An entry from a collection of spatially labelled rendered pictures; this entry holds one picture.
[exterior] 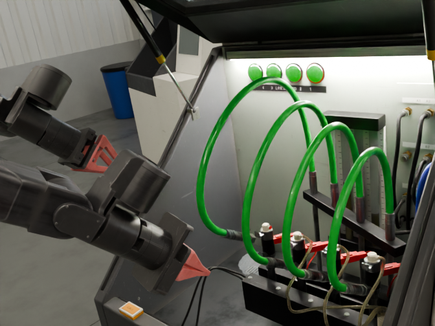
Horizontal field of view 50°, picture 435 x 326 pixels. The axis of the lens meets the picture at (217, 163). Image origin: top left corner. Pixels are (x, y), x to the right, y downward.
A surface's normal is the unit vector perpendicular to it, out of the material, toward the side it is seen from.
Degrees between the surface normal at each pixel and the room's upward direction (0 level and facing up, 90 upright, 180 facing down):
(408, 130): 90
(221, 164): 90
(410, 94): 90
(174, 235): 44
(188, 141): 90
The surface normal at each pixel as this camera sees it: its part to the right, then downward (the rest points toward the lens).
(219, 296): -0.14, -0.93
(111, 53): 0.67, 0.17
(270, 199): -0.66, 0.35
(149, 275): -0.67, -0.45
